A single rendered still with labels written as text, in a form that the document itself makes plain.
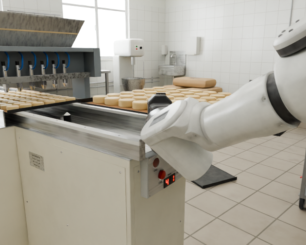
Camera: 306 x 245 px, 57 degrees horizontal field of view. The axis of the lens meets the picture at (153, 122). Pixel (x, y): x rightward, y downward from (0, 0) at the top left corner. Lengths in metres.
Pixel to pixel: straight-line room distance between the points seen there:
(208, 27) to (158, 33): 1.18
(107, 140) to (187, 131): 0.54
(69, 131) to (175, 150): 0.66
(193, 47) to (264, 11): 1.49
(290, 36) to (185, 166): 0.26
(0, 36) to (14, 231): 0.89
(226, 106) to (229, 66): 5.15
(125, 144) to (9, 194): 0.76
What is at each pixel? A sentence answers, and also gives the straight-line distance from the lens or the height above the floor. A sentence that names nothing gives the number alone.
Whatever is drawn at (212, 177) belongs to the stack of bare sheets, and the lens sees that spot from 2.76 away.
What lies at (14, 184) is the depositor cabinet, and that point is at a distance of 1.47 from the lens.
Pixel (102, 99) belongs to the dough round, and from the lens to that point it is 0.90.
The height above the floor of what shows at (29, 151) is 0.74.
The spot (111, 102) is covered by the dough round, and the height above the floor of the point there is 1.01.
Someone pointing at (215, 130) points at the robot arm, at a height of 1.05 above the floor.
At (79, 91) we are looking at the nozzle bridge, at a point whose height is 0.93.
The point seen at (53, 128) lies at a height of 0.87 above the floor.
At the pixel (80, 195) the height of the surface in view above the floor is 0.64.
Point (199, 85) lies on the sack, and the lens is 4.95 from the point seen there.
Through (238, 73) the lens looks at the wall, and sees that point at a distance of 5.43.
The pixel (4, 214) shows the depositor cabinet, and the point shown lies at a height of 0.44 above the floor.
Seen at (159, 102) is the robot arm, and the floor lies 1.04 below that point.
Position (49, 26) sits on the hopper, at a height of 1.28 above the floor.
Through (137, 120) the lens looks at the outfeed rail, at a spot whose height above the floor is 0.87.
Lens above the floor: 1.15
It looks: 14 degrees down
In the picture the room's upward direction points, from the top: straight up
